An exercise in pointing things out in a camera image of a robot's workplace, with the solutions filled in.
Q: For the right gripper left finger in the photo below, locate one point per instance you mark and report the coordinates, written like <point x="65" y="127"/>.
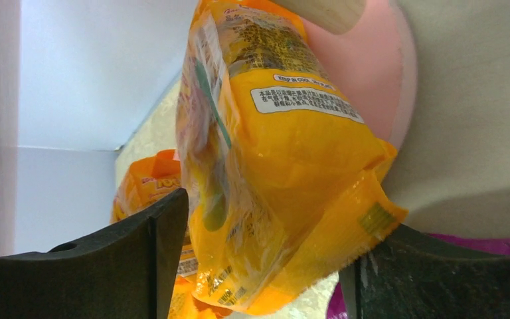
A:
<point x="125" y="270"/>

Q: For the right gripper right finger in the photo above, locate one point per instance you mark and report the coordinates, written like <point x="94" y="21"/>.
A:
<point x="440" y="281"/>

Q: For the pink three-tier shelf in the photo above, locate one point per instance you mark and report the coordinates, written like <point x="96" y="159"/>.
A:
<point x="368" y="51"/>

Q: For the orange gummy candy bag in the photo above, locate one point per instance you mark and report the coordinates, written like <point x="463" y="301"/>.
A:
<point x="146" y="181"/>
<point x="282" y="173"/>

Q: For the purple grape candy bag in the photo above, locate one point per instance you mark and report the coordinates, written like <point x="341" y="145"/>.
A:
<point x="457" y="264"/>

